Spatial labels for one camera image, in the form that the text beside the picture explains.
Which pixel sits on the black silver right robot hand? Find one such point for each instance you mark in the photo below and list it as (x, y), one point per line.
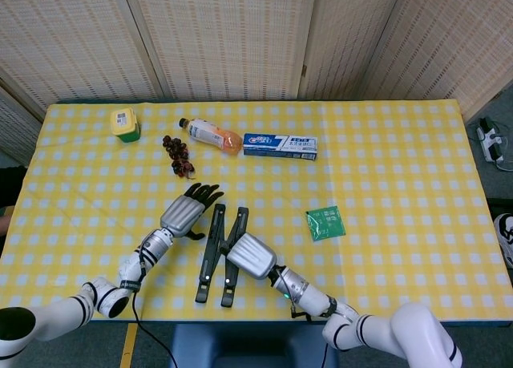
(252, 255)

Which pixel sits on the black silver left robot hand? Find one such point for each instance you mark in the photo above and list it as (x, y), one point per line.
(182, 215)

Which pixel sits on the black folding laptop stand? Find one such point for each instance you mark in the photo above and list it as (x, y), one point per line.
(206, 272)

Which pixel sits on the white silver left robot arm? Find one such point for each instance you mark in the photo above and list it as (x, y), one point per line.
(152, 247)

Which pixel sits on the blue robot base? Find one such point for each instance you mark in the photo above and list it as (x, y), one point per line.
(252, 344)

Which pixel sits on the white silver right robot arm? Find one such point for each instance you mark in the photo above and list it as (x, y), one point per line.
(304, 293)

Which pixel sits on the dark red grape bunch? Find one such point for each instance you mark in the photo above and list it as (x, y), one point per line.
(178, 151)

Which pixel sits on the green sachet packet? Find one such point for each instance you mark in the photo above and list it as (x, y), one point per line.
(326, 223)

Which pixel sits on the orange drink plastic bottle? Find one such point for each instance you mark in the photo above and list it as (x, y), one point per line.
(212, 134)

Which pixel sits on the green container with yellow lid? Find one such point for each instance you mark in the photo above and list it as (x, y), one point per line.
(125, 123)

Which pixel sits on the blue white toothpaste box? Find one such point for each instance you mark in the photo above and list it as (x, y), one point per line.
(280, 145)

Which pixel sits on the yellow floor tape strip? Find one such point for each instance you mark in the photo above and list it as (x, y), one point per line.
(129, 344)

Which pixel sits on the yellow white checked tablecloth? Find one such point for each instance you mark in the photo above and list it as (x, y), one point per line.
(380, 183)

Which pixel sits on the black bulky object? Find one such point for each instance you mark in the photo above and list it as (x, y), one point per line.
(10, 185)

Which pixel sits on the woven folding screen panel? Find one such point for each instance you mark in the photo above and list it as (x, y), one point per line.
(224, 39)
(453, 43)
(16, 123)
(72, 43)
(344, 39)

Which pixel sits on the brass screen hinge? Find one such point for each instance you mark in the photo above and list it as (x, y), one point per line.
(304, 70)

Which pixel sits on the white black sneaker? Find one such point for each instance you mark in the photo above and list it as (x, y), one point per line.
(506, 233)

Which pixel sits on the white power strip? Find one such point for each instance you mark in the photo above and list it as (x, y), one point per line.
(489, 141)

